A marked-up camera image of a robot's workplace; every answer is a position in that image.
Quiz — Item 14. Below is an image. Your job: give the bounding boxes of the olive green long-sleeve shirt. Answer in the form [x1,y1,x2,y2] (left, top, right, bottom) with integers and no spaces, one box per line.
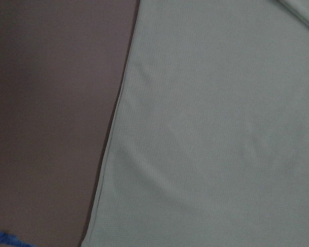
[82,1,309,246]

